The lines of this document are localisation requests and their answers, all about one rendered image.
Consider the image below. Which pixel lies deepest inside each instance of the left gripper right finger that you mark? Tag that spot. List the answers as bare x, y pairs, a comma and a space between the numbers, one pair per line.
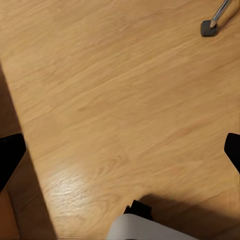
232, 149

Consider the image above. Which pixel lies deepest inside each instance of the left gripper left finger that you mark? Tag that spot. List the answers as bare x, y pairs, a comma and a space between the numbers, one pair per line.
12, 149

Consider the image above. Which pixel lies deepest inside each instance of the swivel chair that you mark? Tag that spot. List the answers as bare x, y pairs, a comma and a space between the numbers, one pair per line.
208, 27

